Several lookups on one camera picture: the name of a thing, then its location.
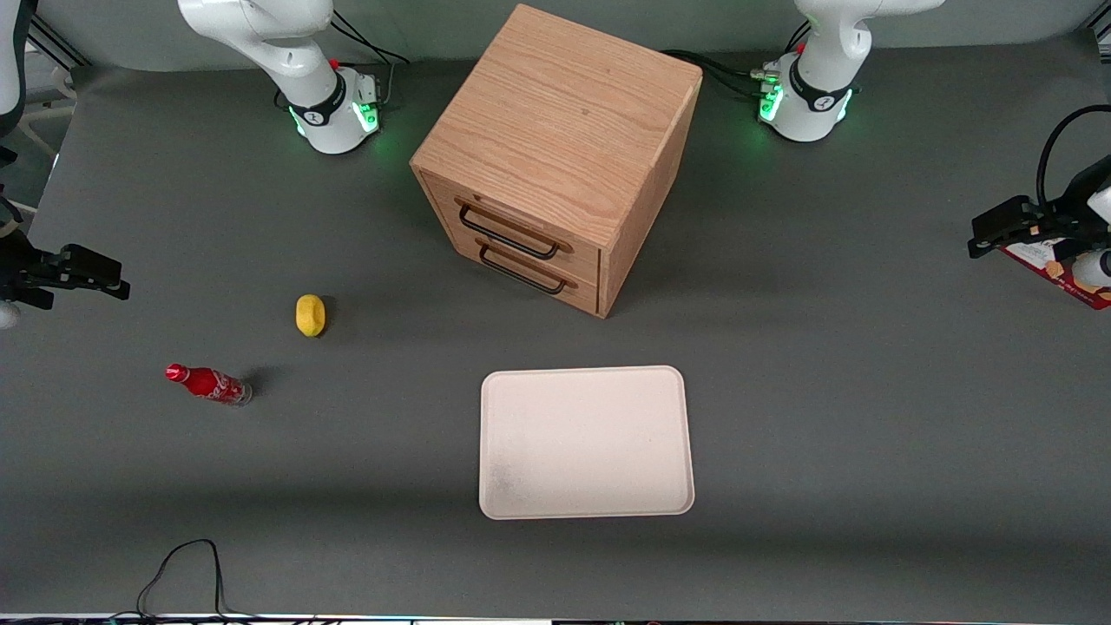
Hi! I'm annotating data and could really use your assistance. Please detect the red tartan shortbread cookie box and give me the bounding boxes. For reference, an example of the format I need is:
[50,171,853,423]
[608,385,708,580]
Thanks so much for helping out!
[998,236,1111,311]

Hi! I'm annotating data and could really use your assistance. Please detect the black left arm base cables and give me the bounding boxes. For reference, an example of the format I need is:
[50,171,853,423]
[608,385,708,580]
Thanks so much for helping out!
[662,48,784,102]

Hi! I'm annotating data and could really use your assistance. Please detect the black arm base cables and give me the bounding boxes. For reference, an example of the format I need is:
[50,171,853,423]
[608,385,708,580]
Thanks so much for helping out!
[328,9,411,112]
[662,48,784,102]

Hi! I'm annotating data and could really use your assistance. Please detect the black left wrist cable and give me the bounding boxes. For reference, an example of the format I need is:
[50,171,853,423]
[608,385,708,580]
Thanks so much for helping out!
[1036,104,1111,211]

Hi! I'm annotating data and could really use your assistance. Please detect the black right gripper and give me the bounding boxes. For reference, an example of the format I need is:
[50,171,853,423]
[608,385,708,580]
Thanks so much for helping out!
[0,233,132,312]

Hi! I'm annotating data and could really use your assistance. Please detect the wooden drawer cabinet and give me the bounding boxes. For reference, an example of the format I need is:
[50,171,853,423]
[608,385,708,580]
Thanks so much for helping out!
[410,4,704,319]

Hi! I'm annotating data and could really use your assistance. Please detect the thin black looped cable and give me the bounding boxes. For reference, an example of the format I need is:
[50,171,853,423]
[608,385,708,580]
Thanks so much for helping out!
[135,538,261,622]

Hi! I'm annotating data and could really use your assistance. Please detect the wooden drawer front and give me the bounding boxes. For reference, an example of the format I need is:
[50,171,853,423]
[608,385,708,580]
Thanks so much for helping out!
[420,168,605,280]
[450,227,602,316]

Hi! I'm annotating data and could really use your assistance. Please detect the black metal drawer handle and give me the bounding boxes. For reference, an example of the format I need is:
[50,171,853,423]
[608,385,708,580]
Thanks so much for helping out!
[477,242,569,296]
[457,201,562,261]

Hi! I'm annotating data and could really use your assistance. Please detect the black right arm base cables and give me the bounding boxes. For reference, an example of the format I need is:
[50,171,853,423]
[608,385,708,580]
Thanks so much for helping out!
[328,9,411,112]

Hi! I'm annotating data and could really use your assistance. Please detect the red cola bottle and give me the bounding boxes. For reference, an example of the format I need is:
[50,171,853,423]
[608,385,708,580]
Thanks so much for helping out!
[165,363,253,407]

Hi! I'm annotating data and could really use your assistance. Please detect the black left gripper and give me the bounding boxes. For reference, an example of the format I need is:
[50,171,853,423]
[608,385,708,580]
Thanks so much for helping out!
[968,161,1111,260]

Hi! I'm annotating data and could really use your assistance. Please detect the white rectangular tray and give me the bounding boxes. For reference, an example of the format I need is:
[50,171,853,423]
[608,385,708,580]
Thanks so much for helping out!
[479,365,695,520]

